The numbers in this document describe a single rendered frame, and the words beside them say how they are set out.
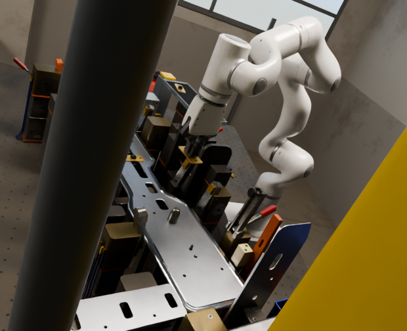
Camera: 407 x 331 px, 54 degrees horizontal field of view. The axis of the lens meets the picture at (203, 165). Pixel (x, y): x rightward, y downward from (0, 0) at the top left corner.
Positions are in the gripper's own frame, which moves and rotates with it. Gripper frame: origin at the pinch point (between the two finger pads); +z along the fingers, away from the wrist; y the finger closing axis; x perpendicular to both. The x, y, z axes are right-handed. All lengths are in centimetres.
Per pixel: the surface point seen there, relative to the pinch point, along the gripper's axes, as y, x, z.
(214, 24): -175, -230, 13
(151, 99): -23, -62, 16
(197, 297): 5.6, 28.8, 26.8
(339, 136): -291, -126, 67
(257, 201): -17.1, 15.3, 8.3
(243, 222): -15.8, 15.4, 16.3
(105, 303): 29.1, 24.2, 26.5
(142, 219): 14.8, 8.4, 16.8
